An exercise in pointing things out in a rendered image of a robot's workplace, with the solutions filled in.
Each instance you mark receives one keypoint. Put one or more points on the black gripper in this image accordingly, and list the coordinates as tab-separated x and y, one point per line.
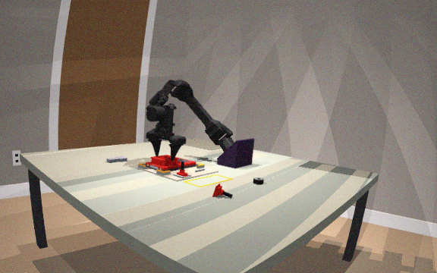
175	141

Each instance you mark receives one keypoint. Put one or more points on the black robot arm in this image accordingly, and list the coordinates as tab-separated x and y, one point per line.
157	111

